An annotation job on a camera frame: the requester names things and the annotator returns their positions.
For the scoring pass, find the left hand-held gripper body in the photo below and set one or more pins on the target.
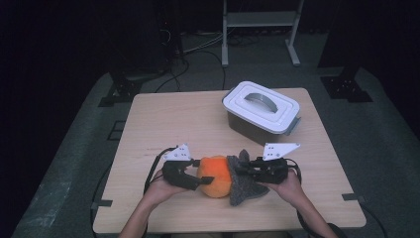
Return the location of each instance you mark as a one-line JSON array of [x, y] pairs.
[[176, 172]]

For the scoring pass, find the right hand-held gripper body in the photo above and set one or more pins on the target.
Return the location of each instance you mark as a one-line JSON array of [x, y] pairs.
[[272, 170]]

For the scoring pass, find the orange plush toy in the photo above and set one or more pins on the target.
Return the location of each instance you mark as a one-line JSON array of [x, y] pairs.
[[214, 177]]

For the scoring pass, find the grey cloth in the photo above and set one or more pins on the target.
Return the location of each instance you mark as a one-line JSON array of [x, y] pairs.
[[244, 190]]

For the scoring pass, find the grey plastic storage box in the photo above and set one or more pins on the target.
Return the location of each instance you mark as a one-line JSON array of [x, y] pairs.
[[247, 130]]

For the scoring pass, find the person's left hand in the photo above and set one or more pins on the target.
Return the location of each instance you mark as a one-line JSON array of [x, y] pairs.
[[163, 191]]

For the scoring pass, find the person's right hand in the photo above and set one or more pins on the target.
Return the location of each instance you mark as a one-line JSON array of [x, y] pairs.
[[290, 190]]

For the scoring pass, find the black floor tape marker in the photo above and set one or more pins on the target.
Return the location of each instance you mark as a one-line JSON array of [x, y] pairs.
[[115, 131]]

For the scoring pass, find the black stand base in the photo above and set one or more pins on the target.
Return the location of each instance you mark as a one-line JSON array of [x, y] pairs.
[[345, 89], [124, 89]]

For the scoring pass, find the dark equipment rack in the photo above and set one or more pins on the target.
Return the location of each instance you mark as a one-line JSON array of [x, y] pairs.
[[168, 33]]

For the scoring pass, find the white metal stand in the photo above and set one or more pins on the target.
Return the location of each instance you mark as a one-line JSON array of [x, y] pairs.
[[261, 19]]

